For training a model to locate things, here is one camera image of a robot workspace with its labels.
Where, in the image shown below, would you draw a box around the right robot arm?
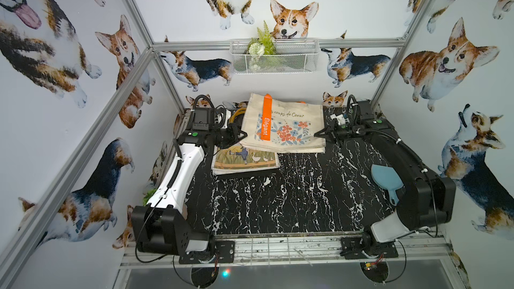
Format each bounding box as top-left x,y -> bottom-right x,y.
328,96 -> 456,248

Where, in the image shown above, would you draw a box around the cream bag yellow handles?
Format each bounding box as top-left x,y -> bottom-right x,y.
211,106 -> 281,177

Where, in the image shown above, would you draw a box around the cream bag orange handles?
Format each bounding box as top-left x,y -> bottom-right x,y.
240,93 -> 325,153

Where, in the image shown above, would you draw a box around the light blue dustpan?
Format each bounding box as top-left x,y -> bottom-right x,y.
371,164 -> 404,206

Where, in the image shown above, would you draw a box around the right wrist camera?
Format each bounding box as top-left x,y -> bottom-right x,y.
330,114 -> 349,127

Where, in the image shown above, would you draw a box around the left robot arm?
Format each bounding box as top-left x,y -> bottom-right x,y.
131,95 -> 247,262

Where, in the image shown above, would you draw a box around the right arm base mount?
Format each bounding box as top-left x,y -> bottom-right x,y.
340,234 -> 399,260

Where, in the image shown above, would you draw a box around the black canvas bag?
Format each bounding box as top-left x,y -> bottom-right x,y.
216,168 -> 280,179

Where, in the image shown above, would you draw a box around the green fern with white flower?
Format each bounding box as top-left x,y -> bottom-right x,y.
245,22 -> 277,72

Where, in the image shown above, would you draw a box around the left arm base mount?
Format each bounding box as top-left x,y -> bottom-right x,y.
179,240 -> 236,265

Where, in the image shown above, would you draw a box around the white wire wall basket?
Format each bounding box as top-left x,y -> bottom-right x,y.
230,39 -> 321,74

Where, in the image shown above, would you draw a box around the green leafy plant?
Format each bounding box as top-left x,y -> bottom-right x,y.
143,189 -> 157,206

